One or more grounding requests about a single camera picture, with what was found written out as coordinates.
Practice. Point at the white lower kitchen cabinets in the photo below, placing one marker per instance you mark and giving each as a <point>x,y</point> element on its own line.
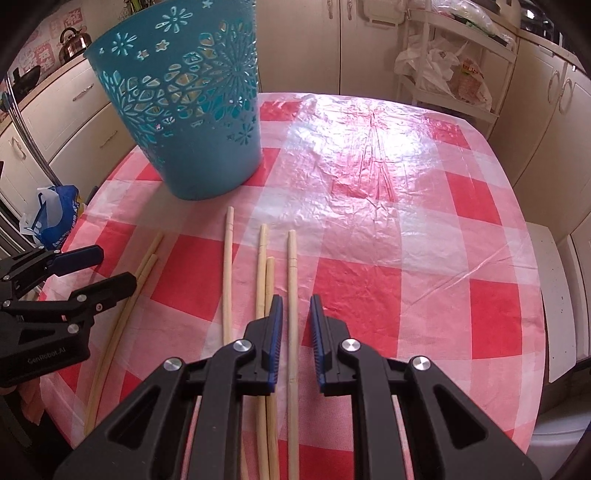
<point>74,106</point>

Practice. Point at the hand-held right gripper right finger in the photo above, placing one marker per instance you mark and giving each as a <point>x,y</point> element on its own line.
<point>316,341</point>

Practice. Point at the blue perforated plastic basket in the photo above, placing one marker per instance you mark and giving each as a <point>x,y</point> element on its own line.
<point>194,152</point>

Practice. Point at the white step stool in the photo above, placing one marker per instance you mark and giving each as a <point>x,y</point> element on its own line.
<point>554,300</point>

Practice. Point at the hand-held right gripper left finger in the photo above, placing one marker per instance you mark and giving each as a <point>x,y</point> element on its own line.
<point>275,341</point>

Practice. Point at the blue plastic bag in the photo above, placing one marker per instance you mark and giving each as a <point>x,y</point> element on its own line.
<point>57,217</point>

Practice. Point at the steel kettle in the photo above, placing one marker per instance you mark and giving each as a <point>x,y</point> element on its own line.
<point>74,46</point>

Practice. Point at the group of wooden chopsticks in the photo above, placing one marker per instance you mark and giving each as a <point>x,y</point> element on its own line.
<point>226,258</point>

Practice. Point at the red white checked tablecloth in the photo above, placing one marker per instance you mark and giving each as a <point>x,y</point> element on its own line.
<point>392,230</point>

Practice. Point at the black wok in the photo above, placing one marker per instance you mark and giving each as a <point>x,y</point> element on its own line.
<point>25,78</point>

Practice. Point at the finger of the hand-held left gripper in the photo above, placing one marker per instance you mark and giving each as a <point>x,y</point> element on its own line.
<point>81,256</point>
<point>92,295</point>

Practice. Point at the clear plastic bag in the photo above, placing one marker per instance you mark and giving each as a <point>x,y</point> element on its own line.
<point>466,14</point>

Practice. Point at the white trolley cart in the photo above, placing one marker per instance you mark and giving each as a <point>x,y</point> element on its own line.
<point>480,46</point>

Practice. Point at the white crumpled plastic bag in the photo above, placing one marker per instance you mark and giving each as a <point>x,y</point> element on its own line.
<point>429,64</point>

